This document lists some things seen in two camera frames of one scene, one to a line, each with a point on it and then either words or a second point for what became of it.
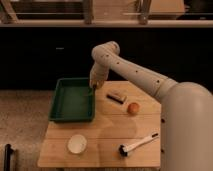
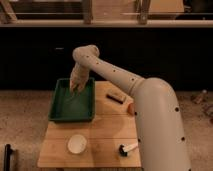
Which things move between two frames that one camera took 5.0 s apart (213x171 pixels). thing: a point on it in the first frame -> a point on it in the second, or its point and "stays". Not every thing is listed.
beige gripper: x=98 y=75 -> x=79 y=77
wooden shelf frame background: x=106 y=13 stays
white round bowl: x=77 y=143 stays
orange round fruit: x=133 y=108 stays
